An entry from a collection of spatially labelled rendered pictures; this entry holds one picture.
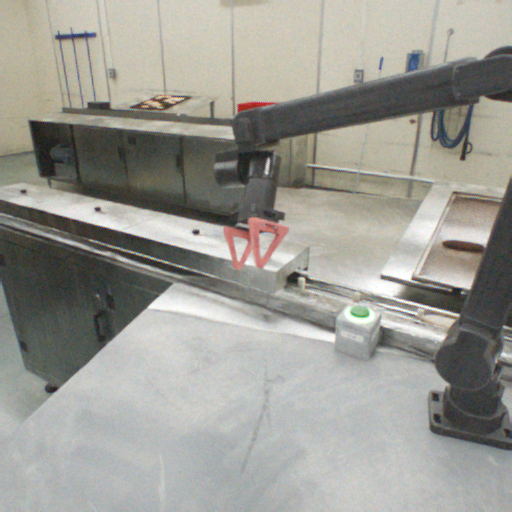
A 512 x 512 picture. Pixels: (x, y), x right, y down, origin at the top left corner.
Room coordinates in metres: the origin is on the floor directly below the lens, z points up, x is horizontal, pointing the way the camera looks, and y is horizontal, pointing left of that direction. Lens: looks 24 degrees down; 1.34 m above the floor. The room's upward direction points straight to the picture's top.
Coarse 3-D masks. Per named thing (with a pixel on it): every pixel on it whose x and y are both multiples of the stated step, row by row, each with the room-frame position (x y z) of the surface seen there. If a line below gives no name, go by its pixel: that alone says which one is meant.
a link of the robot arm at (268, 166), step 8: (256, 152) 0.75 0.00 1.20; (264, 152) 0.75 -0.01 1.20; (272, 152) 0.75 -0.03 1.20; (248, 160) 0.79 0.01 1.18; (256, 160) 0.75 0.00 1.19; (264, 160) 0.74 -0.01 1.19; (272, 160) 0.74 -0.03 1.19; (280, 160) 0.76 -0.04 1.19; (240, 168) 0.77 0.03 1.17; (248, 168) 0.75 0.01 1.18; (256, 168) 0.74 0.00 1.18; (264, 168) 0.73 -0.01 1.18; (272, 168) 0.74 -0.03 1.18; (248, 176) 0.74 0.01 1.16; (256, 176) 0.73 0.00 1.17; (264, 176) 0.73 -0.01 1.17; (272, 176) 0.73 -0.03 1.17
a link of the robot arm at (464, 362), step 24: (504, 48) 0.52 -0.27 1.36; (504, 96) 0.52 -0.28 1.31; (504, 216) 0.51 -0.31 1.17; (504, 240) 0.51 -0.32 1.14; (480, 264) 0.53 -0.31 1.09; (504, 264) 0.50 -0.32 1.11; (480, 288) 0.52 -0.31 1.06; (504, 288) 0.50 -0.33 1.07; (480, 312) 0.51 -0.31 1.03; (504, 312) 0.49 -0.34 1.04; (480, 336) 0.48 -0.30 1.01; (504, 336) 0.55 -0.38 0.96; (456, 360) 0.50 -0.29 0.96; (480, 360) 0.48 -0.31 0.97; (456, 384) 0.49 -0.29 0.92; (480, 384) 0.47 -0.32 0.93
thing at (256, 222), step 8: (248, 208) 0.67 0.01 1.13; (240, 216) 0.69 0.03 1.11; (248, 216) 0.66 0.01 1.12; (256, 216) 0.64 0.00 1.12; (256, 224) 0.64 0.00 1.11; (264, 224) 0.65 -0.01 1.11; (272, 224) 0.65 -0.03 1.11; (256, 232) 0.64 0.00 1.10; (272, 232) 0.66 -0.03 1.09; (280, 232) 0.65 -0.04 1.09; (256, 240) 0.64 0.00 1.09; (280, 240) 0.65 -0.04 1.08; (256, 248) 0.64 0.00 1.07; (272, 248) 0.64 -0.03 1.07; (256, 256) 0.63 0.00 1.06; (264, 256) 0.64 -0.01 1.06; (256, 264) 0.63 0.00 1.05; (264, 264) 0.63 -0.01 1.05
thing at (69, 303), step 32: (0, 224) 1.46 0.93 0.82; (0, 256) 1.49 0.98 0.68; (32, 256) 1.37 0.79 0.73; (64, 256) 1.27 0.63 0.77; (96, 256) 1.18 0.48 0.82; (32, 288) 1.40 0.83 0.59; (64, 288) 1.30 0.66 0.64; (96, 288) 1.20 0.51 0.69; (128, 288) 1.12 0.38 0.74; (160, 288) 1.05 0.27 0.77; (32, 320) 1.43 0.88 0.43; (64, 320) 1.32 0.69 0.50; (96, 320) 1.18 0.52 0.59; (128, 320) 1.13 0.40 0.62; (32, 352) 1.46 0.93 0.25; (64, 352) 1.34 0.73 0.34; (96, 352) 1.24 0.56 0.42
